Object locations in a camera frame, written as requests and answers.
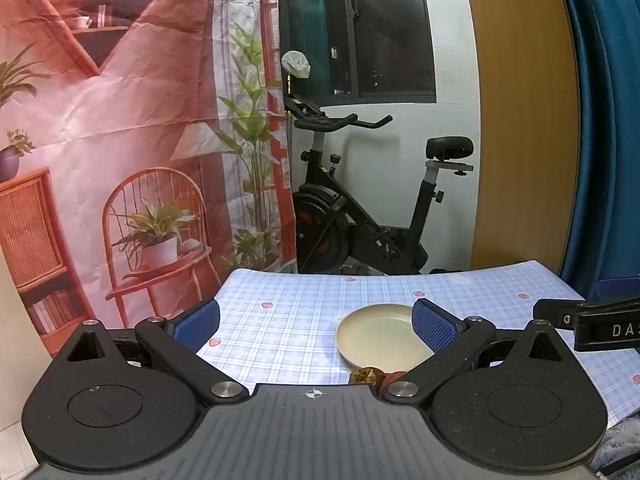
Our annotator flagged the blue checked tablecloth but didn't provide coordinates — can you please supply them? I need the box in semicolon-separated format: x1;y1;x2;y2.
197;260;640;426

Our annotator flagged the blue curtain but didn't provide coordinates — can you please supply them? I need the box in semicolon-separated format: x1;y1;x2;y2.
552;0;640;301

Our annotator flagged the printed pink wall backdrop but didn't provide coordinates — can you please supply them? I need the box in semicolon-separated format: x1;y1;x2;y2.
0;0;299;361

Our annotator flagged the grey fluffy cloth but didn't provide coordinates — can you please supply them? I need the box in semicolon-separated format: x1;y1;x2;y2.
592;410;640;480

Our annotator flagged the dark window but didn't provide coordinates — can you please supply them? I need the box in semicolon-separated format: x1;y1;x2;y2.
277;0;437;111

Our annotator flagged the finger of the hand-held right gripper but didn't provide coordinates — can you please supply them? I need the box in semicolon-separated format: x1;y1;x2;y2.
533;298;640;333

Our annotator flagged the cream round plate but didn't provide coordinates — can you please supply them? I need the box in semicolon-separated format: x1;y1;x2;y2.
336;305;436;368

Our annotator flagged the dark purple mangosteen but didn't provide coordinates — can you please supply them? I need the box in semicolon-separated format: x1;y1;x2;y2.
350;367;388;386

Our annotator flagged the white cloth on bike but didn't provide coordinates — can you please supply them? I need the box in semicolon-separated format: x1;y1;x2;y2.
281;51;311;80

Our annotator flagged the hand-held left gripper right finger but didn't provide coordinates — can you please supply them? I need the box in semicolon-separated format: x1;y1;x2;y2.
381;298;576;405

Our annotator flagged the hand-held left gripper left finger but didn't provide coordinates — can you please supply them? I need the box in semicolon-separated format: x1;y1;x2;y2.
52;299;249;406

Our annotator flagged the black exercise bike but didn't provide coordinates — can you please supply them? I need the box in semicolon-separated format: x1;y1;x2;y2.
282;95;476;277

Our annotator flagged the wooden door panel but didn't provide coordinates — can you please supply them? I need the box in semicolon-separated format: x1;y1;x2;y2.
460;0;583;273

